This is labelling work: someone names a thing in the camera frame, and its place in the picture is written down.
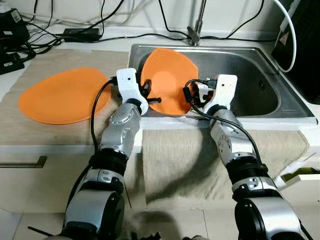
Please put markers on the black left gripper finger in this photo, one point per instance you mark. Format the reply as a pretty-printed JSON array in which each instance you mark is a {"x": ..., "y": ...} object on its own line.
[{"x": 146, "y": 86}]

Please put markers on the orange plastic bowl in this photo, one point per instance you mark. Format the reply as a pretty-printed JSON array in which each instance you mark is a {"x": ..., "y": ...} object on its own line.
[{"x": 170, "y": 80}]

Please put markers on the orange plastic plate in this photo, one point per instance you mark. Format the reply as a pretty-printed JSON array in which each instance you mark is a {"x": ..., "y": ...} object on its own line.
[{"x": 60, "y": 97}]

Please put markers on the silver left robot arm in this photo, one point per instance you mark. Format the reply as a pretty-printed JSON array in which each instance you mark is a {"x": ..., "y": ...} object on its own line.
[{"x": 117, "y": 130}]

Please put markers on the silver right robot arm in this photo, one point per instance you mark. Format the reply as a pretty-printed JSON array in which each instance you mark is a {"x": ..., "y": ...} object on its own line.
[{"x": 240, "y": 145}]

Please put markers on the black kitchen appliance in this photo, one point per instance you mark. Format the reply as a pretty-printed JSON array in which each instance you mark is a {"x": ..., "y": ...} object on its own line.
[{"x": 305, "y": 50}]

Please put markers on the stainless steel sink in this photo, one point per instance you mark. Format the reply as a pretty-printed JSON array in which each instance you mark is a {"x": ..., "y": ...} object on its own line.
[{"x": 250, "y": 75}]

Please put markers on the beige hanging towel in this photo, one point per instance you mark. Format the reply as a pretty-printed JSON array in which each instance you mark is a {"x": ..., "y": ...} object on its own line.
[{"x": 175, "y": 160}]

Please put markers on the steel faucet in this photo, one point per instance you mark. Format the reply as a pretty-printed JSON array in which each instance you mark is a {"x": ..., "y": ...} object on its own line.
[{"x": 197, "y": 25}]

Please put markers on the black power adapter brick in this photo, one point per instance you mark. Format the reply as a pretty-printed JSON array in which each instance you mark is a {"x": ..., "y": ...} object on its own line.
[{"x": 80, "y": 35}]

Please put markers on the beige woven placemat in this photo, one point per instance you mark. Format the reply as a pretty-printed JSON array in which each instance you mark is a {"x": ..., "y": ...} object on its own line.
[{"x": 55, "y": 132}]

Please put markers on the white drawer front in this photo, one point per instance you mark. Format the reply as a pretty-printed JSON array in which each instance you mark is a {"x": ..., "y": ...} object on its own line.
[{"x": 305, "y": 176}]

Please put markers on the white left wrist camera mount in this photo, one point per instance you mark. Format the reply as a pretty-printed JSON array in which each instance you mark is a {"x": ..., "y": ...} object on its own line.
[{"x": 129, "y": 85}]

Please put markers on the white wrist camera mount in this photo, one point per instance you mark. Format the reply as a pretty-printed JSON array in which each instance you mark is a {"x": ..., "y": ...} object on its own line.
[
  {"x": 129, "y": 85},
  {"x": 222, "y": 90}
]

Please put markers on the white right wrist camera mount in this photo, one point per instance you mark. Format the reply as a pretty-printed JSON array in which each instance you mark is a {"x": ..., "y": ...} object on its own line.
[{"x": 222, "y": 90}]

